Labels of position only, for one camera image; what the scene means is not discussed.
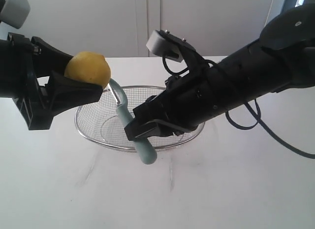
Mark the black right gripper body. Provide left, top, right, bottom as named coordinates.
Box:
left=157, top=57, right=234, bottom=131

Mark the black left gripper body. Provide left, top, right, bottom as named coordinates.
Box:
left=0, top=33, right=53, bottom=131

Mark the teal handled peeler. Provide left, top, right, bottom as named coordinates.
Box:
left=107, top=78, right=157, bottom=164

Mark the yellow lemon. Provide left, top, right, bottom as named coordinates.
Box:
left=64, top=51, right=111, bottom=89

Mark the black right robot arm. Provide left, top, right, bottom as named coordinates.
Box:
left=125, top=3, right=315, bottom=140

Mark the oval metal wire basket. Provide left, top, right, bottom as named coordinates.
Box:
left=75, top=85, right=205, bottom=153

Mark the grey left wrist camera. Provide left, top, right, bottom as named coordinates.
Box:
left=0, top=0, right=31, bottom=29

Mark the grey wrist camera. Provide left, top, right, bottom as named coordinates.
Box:
left=0, top=0, right=31, bottom=29
left=146, top=30, right=195, bottom=63

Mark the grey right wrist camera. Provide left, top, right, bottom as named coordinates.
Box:
left=146, top=30, right=195, bottom=63

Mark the black right camera cable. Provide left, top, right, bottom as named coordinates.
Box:
left=161, top=55, right=315, bottom=160

